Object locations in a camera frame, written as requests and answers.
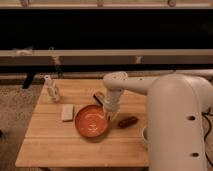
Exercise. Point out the orange ceramic bowl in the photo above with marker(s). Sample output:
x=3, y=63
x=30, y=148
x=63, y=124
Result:
x=91, y=121

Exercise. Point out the brown chocolate bar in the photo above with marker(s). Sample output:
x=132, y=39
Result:
x=127, y=122

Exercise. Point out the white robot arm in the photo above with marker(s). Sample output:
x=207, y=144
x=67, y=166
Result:
x=174, y=106

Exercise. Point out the white sponge block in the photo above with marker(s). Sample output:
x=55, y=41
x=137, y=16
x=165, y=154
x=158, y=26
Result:
x=67, y=112

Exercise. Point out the white cup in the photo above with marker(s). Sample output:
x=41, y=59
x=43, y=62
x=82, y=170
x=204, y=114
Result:
x=145, y=135

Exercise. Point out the white plastic bottle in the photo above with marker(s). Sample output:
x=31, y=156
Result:
x=52, y=89

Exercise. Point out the wooden table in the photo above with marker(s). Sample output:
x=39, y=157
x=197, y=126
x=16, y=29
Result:
x=50, y=143

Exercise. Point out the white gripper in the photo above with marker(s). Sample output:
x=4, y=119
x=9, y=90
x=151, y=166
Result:
x=112, y=103

